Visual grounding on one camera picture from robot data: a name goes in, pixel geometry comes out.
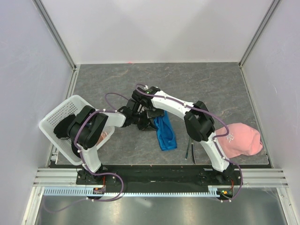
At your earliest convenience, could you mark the right aluminium frame post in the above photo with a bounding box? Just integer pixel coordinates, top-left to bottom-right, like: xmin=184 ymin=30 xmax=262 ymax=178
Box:
xmin=238 ymin=0 xmax=281 ymax=68

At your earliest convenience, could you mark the pink cap in basket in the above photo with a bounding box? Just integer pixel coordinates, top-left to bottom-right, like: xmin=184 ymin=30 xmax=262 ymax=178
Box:
xmin=97 ymin=132 xmax=108 ymax=145

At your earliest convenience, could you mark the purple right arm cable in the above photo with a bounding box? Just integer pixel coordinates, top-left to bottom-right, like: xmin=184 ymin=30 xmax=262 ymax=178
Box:
xmin=135 ymin=84 xmax=243 ymax=202

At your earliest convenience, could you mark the black cloth in basket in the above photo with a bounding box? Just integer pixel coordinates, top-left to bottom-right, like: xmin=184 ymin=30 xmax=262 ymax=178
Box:
xmin=53 ymin=114 xmax=75 ymax=140

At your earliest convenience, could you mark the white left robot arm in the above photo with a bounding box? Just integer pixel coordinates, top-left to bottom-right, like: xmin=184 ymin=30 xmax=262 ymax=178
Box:
xmin=67 ymin=105 xmax=157 ymax=184

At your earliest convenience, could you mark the silver table knife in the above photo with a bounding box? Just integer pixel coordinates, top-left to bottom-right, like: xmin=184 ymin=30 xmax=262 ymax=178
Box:
xmin=191 ymin=142 xmax=196 ymax=165

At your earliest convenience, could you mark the light blue cable duct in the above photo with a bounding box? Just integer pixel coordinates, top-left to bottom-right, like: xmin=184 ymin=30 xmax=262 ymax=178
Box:
xmin=43 ymin=186 xmax=224 ymax=197

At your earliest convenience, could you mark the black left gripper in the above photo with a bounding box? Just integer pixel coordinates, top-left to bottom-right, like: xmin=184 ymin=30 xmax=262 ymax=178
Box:
xmin=132 ymin=110 xmax=157 ymax=131

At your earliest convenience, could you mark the blue cloth napkin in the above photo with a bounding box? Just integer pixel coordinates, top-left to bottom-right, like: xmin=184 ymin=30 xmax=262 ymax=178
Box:
xmin=154 ymin=111 xmax=177 ymax=151

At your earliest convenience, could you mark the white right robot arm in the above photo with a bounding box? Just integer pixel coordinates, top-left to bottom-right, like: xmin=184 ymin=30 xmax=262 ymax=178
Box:
xmin=132 ymin=87 xmax=233 ymax=185

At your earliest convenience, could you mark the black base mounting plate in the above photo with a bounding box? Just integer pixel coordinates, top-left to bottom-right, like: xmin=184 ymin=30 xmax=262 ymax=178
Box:
xmin=76 ymin=165 xmax=242 ymax=193

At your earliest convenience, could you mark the left aluminium frame post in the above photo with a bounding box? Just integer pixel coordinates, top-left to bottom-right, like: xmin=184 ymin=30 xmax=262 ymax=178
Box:
xmin=33 ymin=0 xmax=77 ymax=70

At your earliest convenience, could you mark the iridescent rainbow fork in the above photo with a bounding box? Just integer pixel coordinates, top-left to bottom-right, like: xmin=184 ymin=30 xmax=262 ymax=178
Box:
xmin=185 ymin=137 xmax=191 ymax=160

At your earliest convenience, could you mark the pink baseball cap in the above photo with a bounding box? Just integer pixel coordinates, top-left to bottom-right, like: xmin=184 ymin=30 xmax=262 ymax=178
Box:
xmin=217 ymin=123 xmax=263 ymax=158

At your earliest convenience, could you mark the aluminium frame post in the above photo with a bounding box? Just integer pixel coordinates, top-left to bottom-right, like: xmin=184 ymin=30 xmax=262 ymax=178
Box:
xmin=33 ymin=0 xmax=77 ymax=70
xmin=238 ymin=0 xmax=281 ymax=68

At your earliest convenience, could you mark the white plastic perforated basket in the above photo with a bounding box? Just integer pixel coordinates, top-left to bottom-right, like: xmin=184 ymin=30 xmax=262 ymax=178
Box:
xmin=39 ymin=95 xmax=125 ymax=171

